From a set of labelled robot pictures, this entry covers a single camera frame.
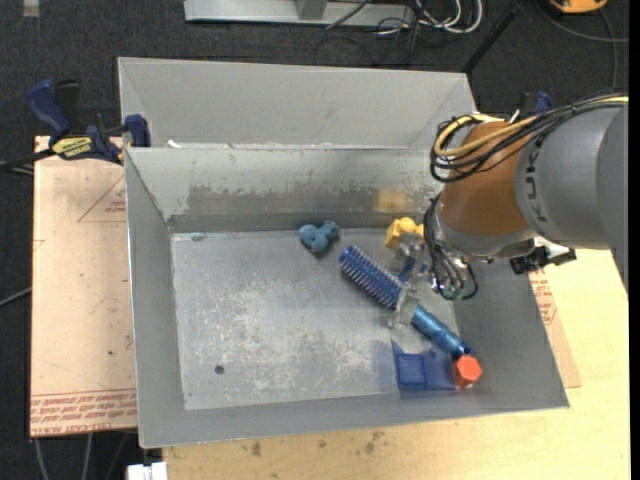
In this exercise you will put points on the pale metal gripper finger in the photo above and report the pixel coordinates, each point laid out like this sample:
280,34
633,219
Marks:
411,298
400,318

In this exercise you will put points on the yellow toy figure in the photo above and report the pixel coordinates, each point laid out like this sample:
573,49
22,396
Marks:
400,230

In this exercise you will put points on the blue hair brush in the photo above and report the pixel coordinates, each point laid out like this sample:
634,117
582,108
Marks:
372,275

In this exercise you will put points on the blue square block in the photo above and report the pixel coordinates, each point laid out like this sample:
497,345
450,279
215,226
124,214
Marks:
415,370

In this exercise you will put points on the orange hexagonal block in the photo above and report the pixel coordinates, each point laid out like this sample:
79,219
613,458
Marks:
468,372

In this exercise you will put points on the blue toy animal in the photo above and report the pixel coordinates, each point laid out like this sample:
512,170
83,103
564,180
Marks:
317,238

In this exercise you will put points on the grey metal bin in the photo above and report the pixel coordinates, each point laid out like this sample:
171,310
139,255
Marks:
280,318

